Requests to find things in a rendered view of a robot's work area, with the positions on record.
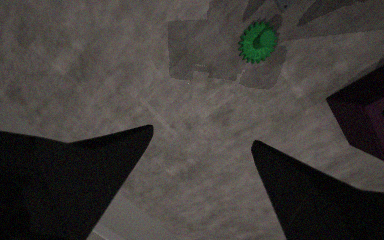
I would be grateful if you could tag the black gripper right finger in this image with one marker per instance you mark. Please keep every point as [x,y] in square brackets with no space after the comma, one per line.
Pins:
[312,205]

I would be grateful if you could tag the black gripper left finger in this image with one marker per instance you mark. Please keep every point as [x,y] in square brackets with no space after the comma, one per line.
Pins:
[79,179]

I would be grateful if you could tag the green gear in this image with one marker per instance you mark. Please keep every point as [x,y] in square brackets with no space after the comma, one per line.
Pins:
[257,42]

